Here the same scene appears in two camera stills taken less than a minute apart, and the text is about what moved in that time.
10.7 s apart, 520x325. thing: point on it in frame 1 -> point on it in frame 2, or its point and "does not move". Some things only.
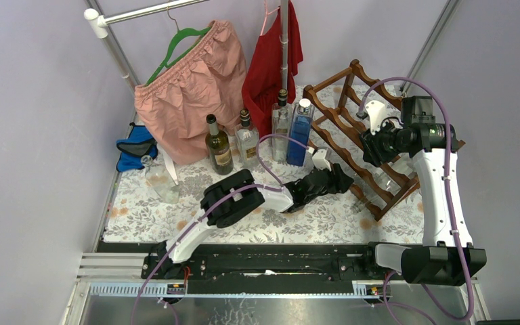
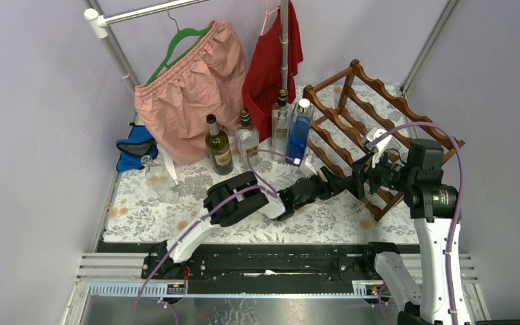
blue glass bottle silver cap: x=300 y=128 does not move
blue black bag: x=139 y=143 does not move
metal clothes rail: x=101 y=22 does not move
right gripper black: x=372 y=154 -> x=357 y=166
